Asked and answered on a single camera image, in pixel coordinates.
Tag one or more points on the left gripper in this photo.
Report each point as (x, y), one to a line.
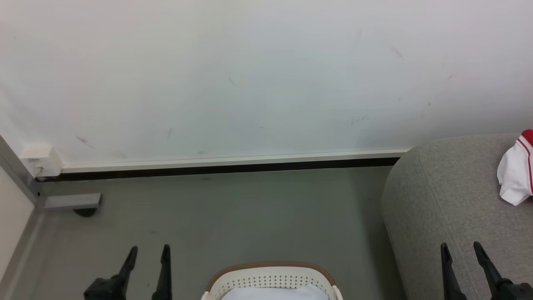
(102, 289)

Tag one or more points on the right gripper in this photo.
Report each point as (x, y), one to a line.
(516, 291)

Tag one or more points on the red and white garment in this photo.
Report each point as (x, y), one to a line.
(516, 175)

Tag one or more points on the grey fabric sofa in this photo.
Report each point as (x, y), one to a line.
(449, 200)

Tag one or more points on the black round levelling foot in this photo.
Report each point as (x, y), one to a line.
(85, 212)

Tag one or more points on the white laundry basket brown rim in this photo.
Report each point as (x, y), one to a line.
(266, 277)

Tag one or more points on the black baseboard strip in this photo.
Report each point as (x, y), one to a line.
(225, 168)

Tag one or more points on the pale white cloth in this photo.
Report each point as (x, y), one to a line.
(277, 293)

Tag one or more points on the white junction box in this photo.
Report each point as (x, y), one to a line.
(41, 160)

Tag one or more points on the grey metal foot bracket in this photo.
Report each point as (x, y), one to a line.
(71, 201)

